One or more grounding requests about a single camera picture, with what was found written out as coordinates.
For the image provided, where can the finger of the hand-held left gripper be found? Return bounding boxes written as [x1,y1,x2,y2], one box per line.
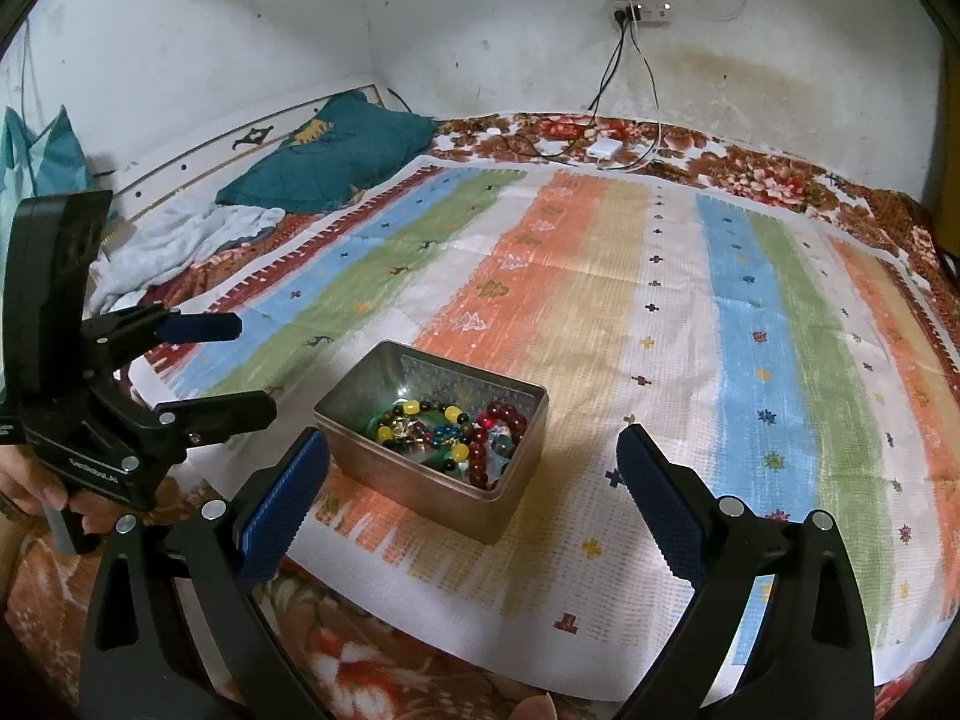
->
[82,305,242,370]
[142,390,278,466]

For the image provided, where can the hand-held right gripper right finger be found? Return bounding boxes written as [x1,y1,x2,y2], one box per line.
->
[616,424,875,720]

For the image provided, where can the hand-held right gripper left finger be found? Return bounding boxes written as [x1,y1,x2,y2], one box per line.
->
[77,426,332,720]

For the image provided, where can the metal tin box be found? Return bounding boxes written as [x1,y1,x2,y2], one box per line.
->
[313,340,550,547]

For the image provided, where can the multicolour bead bracelet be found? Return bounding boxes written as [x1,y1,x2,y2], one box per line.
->
[371,399,481,475]

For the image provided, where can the dark red bead bracelet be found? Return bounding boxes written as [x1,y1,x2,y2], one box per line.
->
[469,403,533,490]

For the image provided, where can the person's left hand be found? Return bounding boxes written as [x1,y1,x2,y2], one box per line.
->
[0,444,70,520]

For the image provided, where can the white crumpled cloth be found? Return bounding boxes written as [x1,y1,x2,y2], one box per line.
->
[90,204,286,316]

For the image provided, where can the light blue bag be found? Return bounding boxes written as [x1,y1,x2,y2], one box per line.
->
[0,105,87,203]

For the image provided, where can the striped printed mat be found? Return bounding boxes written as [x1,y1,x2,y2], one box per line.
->
[124,161,960,698]

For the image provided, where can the white headboard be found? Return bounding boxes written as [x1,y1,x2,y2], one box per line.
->
[97,79,391,233]

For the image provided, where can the teal pillow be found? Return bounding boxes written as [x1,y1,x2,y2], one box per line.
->
[216,90,437,215]

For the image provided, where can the white power strip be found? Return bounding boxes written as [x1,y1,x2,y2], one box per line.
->
[611,2,672,25]

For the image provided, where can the black cable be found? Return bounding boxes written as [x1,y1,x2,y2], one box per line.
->
[538,15,632,160]

